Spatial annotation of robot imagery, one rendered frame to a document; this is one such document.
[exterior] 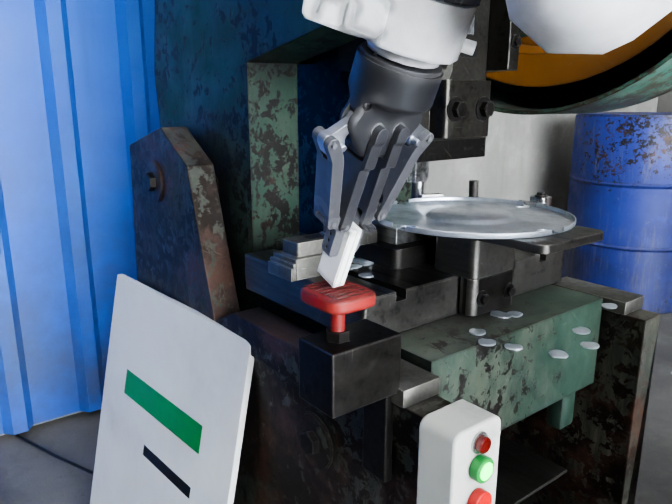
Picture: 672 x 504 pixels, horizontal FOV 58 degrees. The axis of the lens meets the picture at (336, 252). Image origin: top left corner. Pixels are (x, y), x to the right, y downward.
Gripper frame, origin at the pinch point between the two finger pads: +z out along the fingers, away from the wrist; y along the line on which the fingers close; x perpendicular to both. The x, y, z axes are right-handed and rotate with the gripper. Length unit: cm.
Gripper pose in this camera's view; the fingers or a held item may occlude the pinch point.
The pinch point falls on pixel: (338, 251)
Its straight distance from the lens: 61.5
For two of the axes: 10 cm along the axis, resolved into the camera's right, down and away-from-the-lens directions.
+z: -2.6, 8.0, 5.4
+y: 7.8, -1.6, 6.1
